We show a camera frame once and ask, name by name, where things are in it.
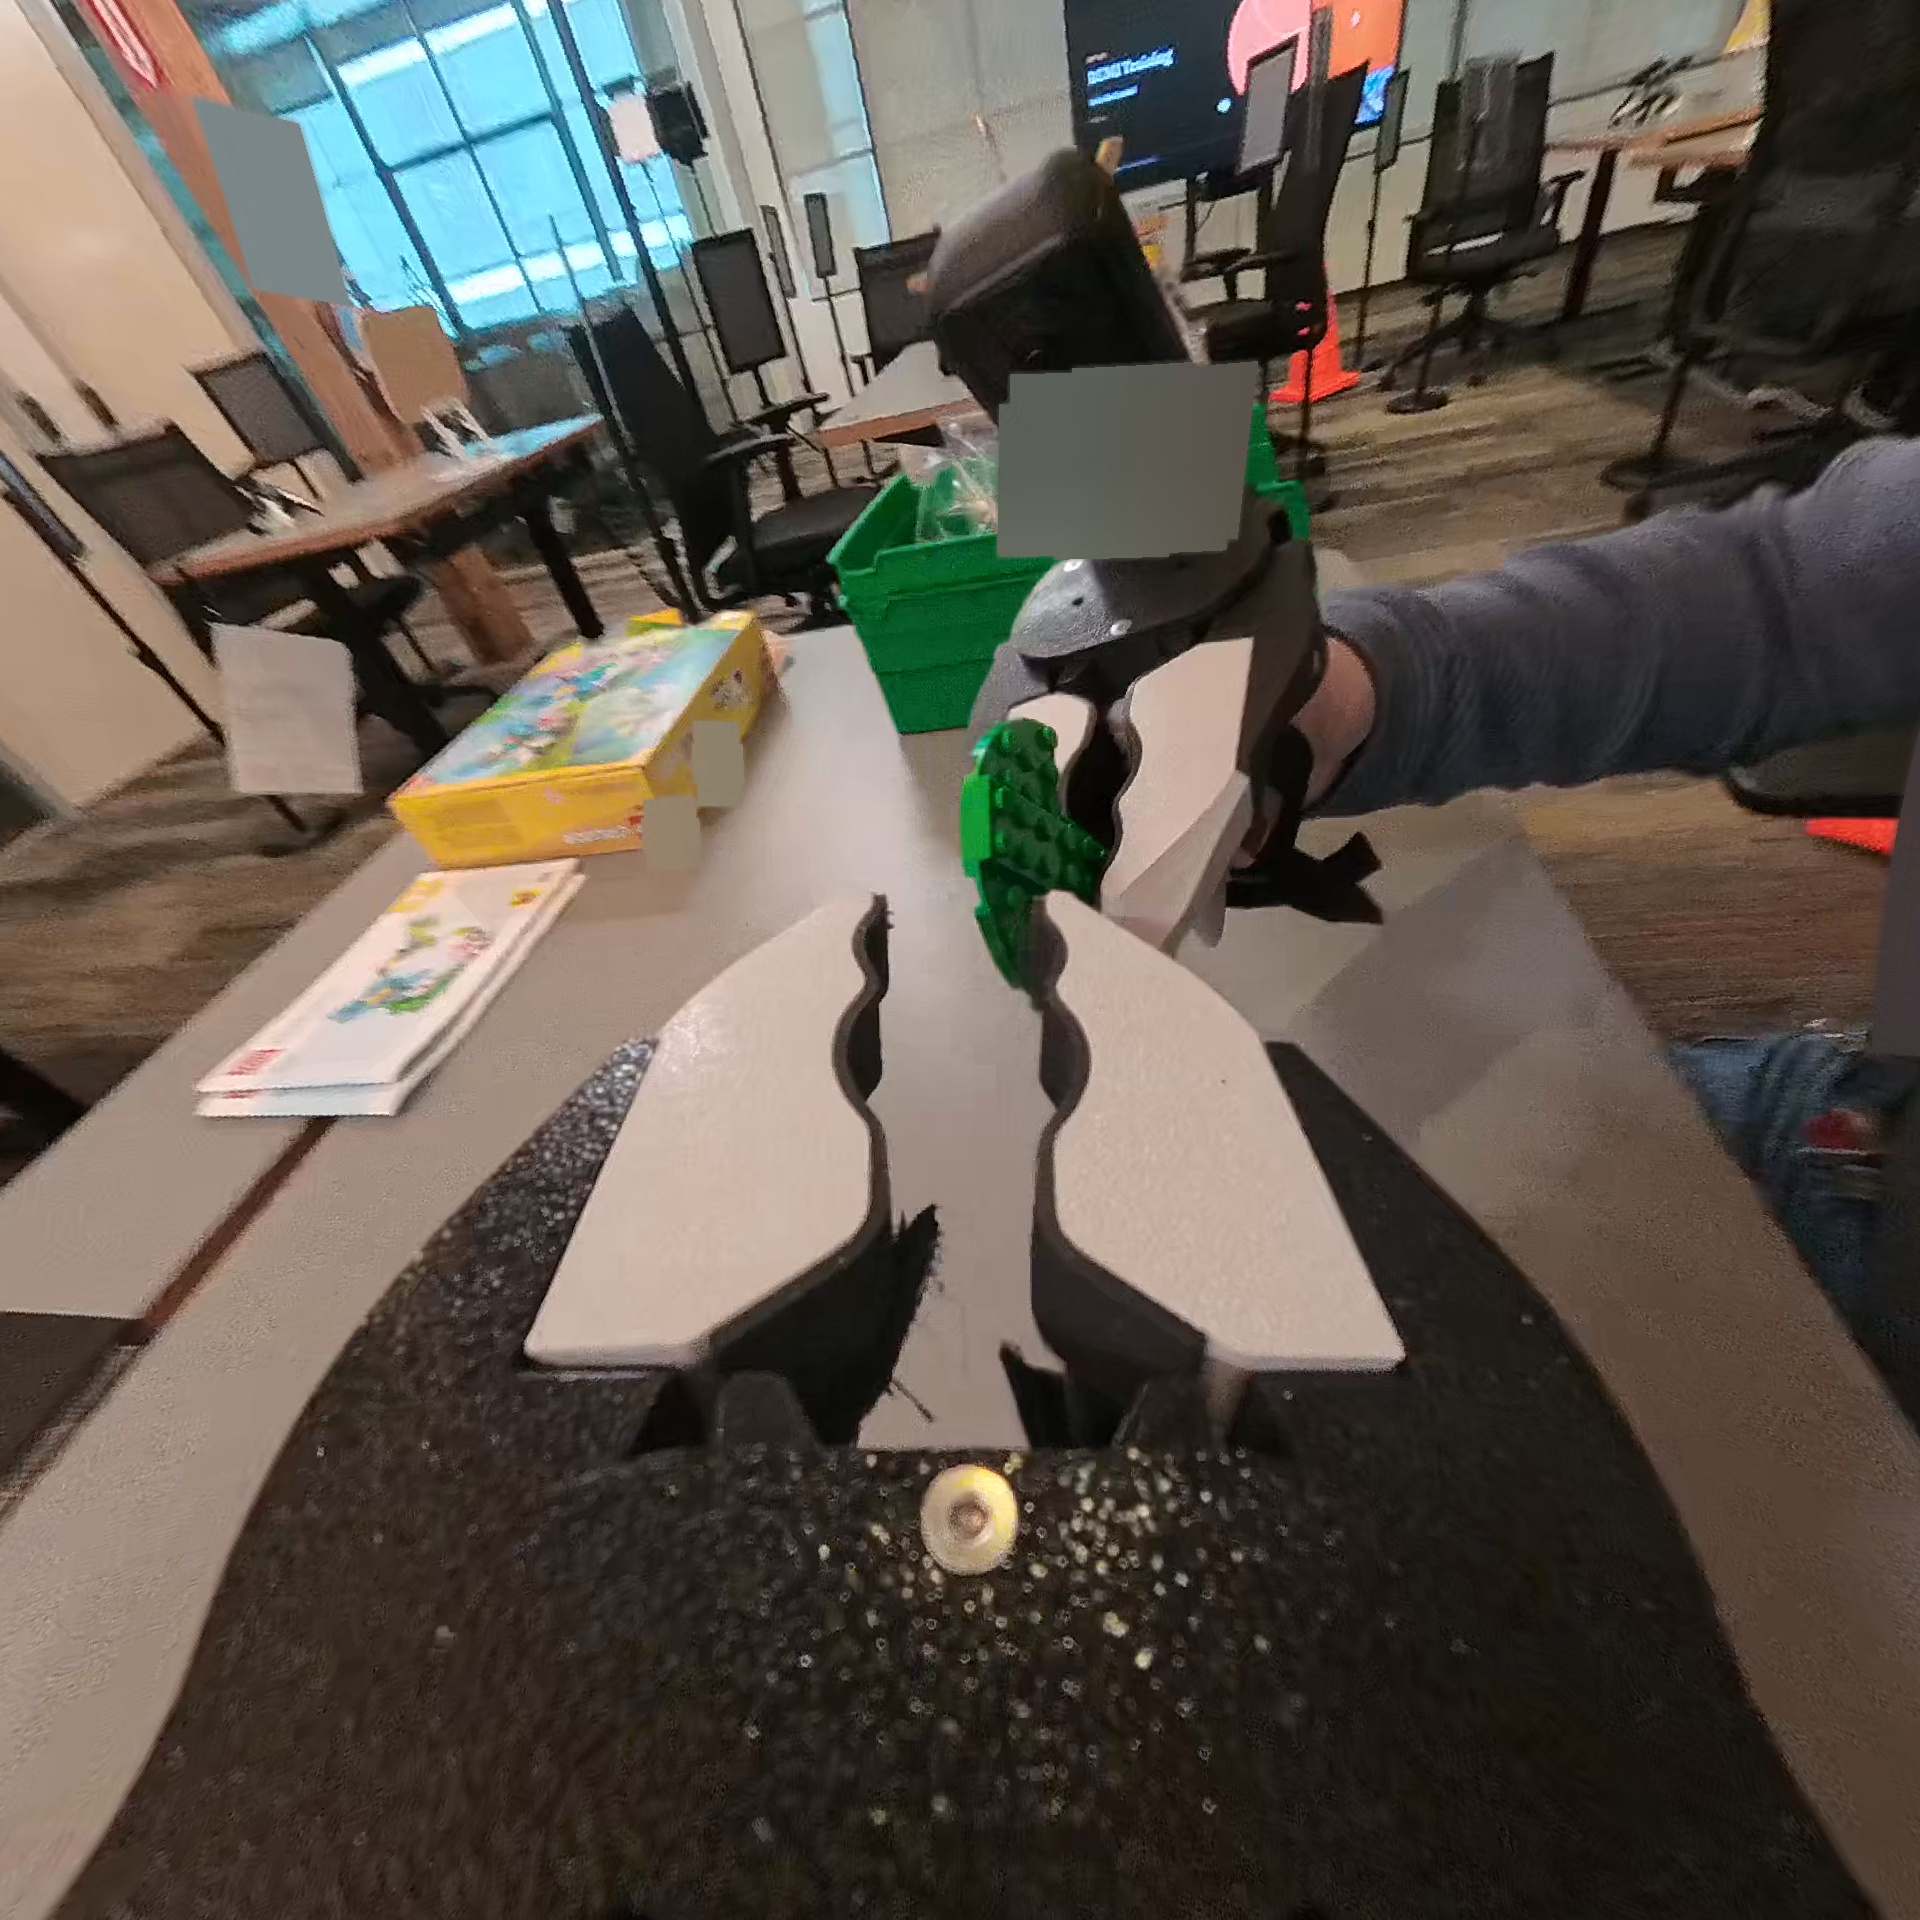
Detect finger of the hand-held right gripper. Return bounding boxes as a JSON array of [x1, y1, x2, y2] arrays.
[[1008, 690, 1119, 849], [1101, 639, 1259, 959]]

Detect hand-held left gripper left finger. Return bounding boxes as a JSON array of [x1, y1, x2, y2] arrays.
[[526, 896, 896, 1369]]

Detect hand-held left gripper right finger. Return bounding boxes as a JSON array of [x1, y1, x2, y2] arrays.
[[1030, 896, 1408, 1378]]

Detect green rounded lego plate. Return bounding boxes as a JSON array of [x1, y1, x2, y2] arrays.
[[960, 720, 1115, 992]]

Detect person's right forearm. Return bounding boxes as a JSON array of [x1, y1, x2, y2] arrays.
[[1319, 434, 1920, 818]]

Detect yellow lego box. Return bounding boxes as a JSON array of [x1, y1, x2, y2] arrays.
[[390, 609, 782, 869]]

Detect person's right hand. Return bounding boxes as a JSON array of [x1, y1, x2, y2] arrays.
[[1237, 639, 1379, 873]]

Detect green stacked plastic bins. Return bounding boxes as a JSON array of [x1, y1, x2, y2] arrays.
[[827, 405, 1310, 737]]

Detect clear plastic parts bags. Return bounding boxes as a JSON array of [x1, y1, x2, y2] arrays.
[[902, 424, 1011, 544]]

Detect orange traffic cone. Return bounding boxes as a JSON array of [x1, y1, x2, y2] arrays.
[[1271, 288, 1363, 405]]

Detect black monitor on stand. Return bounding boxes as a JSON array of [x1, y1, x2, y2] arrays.
[[687, 228, 792, 380]]

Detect white instruction booklet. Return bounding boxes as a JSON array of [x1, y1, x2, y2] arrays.
[[194, 884, 587, 1121], [199, 858, 587, 1093]]

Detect black office chair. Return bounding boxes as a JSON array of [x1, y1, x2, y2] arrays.
[[567, 304, 882, 620], [1383, 53, 1586, 417], [32, 421, 424, 714]]

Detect person's jeans leg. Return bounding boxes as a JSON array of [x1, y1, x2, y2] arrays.
[[1668, 1025, 1920, 1360]]

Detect wooden office desk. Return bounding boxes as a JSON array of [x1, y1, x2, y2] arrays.
[[146, 412, 608, 669], [1549, 108, 1767, 328]]

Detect wall display screen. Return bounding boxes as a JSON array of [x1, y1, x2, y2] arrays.
[[1066, 0, 1408, 191]]

